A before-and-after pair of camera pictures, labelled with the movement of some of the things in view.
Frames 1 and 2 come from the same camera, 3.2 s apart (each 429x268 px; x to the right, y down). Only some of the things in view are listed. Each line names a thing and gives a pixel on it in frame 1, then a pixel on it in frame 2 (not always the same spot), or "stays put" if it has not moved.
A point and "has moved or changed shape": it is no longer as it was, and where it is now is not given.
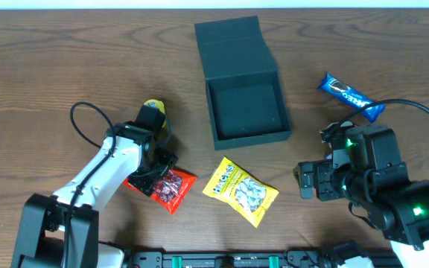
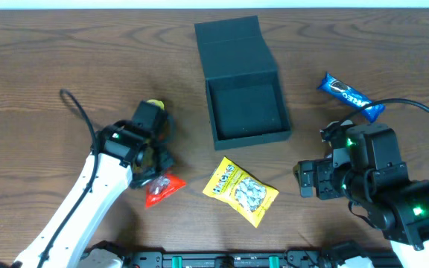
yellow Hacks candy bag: [246, 195] stays put
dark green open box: [246, 99] stays put
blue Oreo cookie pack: [350, 97] stays put
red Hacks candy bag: [172, 188] has moved or changed shape
